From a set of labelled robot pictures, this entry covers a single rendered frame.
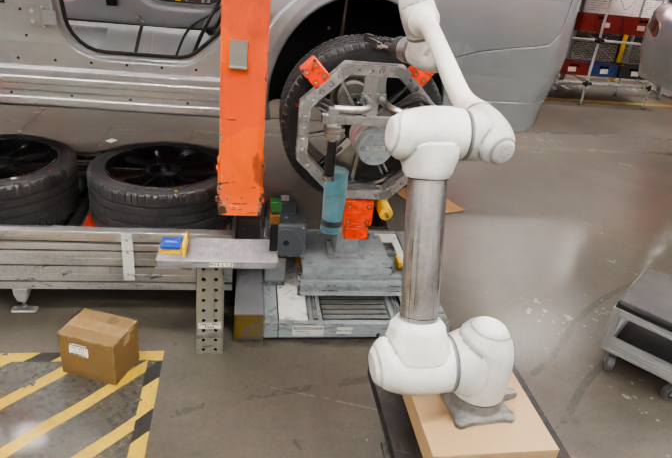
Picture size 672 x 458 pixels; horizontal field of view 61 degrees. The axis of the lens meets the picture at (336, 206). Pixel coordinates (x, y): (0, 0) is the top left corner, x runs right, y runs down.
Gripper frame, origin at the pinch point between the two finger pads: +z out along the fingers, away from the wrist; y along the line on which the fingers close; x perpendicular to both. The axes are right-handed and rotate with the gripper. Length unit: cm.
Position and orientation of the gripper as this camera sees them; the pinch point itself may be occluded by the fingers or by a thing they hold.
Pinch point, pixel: (371, 38)
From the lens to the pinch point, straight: 225.6
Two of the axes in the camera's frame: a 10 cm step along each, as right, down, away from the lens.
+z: -5.3, -3.9, 7.5
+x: 0.4, -9.0, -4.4
